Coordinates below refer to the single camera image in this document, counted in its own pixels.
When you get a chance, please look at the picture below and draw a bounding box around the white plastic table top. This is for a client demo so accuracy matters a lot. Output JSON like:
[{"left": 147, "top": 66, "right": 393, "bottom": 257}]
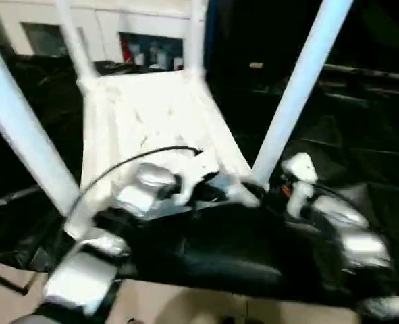
[{"left": 63, "top": 69, "right": 261, "bottom": 239}]

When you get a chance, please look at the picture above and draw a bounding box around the white plastic table leg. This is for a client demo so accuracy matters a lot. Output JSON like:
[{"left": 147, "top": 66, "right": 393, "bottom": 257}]
[
  {"left": 0, "top": 32, "right": 82, "bottom": 220},
  {"left": 54, "top": 0, "right": 97, "bottom": 87},
  {"left": 182, "top": 0, "right": 207, "bottom": 80},
  {"left": 252, "top": 0, "right": 355, "bottom": 185}
]

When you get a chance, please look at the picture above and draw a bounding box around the black right robot foot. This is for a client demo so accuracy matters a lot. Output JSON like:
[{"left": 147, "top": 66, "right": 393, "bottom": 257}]
[{"left": 221, "top": 315, "right": 250, "bottom": 324}]

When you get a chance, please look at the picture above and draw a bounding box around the black metal rod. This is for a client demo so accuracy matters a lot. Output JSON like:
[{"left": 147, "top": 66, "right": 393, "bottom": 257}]
[{"left": 320, "top": 63, "right": 399, "bottom": 99}]

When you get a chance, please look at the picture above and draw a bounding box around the white blue carton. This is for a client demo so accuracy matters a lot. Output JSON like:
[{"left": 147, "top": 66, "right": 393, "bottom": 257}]
[{"left": 148, "top": 42, "right": 168, "bottom": 67}]

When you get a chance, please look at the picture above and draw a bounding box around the dark blue hanging cloth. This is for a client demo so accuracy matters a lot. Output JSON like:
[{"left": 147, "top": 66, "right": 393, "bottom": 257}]
[{"left": 205, "top": 0, "right": 222, "bottom": 68}]

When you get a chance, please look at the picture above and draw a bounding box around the white glass-door cabinet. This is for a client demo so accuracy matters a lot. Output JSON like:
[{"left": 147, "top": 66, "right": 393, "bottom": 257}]
[{"left": 0, "top": 0, "right": 211, "bottom": 72}]

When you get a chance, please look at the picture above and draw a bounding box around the silver left robot leg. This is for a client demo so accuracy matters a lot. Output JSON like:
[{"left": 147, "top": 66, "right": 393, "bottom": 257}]
[{"left": 13, "top": 312, "right": 51, "bottom": 324}]

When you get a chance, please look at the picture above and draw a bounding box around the black metal stand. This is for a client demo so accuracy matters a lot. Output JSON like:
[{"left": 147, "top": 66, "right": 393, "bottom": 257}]
[{"left": 0, "top": 185, "right": 48, "bottom": 296}]

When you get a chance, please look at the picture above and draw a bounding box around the black left wrist camera cable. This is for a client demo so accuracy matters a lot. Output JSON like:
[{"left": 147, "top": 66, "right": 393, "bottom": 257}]
[{"left": 62, "top": 146, "right": 204, "bottom": 230}]

